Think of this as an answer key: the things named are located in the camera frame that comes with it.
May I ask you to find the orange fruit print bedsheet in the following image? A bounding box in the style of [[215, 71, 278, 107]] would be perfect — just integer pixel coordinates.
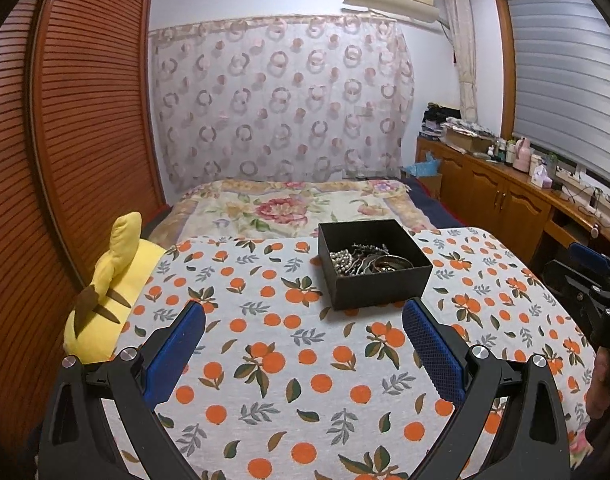
[[105, 227, 598, 480]]

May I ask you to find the yellow plush toy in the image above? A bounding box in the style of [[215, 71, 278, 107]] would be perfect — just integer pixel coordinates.
[[64, 211, 166, 365]]

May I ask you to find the pearl necklace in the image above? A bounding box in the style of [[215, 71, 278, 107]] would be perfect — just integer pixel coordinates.
[[330, 249, 358, 277]]

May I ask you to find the dark chain necklace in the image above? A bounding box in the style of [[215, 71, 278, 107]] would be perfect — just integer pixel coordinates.
[[350, 242, 390, 257]]

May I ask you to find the person's right hand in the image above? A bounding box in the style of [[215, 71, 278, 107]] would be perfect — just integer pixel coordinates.
[[585, 345, 610, 421]]

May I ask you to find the floral blanket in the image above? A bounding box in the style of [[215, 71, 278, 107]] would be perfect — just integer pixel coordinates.
[[147, 179, 438, 251]]

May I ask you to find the circle pattern wall curtain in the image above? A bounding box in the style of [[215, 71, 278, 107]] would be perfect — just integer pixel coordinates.
[[147, 15, 416, 198]]

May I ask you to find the wooden louvered wardrobe door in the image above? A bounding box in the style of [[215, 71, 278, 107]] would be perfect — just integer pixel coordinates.
[[0, 0, 166, 461]]

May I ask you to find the pink bottle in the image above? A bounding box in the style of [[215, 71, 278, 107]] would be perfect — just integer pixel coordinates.
[[514, 136, 532, 171]]

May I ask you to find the stack of folded clothes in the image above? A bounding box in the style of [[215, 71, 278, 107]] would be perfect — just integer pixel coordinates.
[[419, 102, 463, 140]]

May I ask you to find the black square box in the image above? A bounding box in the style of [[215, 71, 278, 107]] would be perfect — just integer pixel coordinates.
[[317, 219, 434, 311]]

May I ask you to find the wooden window frame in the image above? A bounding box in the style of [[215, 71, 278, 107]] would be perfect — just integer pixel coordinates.
[[492, 0, 610, 211]]

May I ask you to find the person's right forearm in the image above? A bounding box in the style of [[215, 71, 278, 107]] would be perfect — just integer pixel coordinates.
[[582, 412, 610, 480]]

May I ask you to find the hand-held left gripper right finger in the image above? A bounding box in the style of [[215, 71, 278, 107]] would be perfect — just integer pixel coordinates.
[[402, 297, 570, 480]]

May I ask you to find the box with blue paper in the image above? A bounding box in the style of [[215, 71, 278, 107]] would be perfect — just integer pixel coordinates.
[[402, 157, 443, 198]]

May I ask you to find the white window curtain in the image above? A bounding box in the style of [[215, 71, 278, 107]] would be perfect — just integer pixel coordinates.
[[441, 0, 478, 123]]

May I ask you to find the pink tissue box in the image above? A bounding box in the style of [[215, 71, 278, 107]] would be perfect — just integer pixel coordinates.
[[530, 155, 556, 188]]

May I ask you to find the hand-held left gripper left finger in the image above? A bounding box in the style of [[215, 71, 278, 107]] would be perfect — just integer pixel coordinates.
[[37, 300, 208, 480]]

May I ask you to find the navy bed sheet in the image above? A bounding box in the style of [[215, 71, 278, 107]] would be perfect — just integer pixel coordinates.
[[402, 177, 466, 233]]

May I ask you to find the cardboard box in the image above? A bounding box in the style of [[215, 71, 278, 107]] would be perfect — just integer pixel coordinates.
[[442, 119, 496, 155]]

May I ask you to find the long wooden cabinet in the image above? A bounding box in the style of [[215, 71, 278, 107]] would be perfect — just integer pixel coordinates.
[[416, 137, 610, 281]]

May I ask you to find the metal bangle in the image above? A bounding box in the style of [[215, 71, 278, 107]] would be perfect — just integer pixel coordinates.
[[357, 252, 413, 275]]

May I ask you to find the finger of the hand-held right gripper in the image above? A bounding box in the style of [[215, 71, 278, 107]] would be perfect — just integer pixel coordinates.
[[569, 241, 610, 281], [541, 259, 593, 311]]

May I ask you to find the grey window blind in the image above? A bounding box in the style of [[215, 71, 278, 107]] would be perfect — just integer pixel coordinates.
[[500, 0, 610, 171]]

